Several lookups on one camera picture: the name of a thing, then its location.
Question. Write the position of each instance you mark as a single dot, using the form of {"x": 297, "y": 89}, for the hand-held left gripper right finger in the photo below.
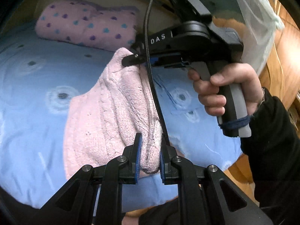
{"x": 162, "y": 168}

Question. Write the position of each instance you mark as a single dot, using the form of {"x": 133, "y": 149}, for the blue dandelion-print bed sheet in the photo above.
{"x": 35, "y": 121}

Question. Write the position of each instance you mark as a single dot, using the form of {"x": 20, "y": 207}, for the pink heart-print quilt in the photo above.
{"x": 93, "y": 23}

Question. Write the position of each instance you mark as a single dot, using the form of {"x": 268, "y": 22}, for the person's right hand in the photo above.
{"x": 248, "y": 91}

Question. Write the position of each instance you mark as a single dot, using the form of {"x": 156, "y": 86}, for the pink knit cardigan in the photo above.
{"x": 105, "y": 112}

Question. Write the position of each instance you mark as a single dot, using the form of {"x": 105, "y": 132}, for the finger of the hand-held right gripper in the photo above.
{"x": 133, "y": 60}
{"x": 138, "y": 46}

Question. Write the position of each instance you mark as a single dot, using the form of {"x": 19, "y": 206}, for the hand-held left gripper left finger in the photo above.
{"x": 138, "y": 159}

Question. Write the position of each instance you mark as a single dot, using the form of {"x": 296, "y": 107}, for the person's dark clothing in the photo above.
{"x": 159, "y": 213}

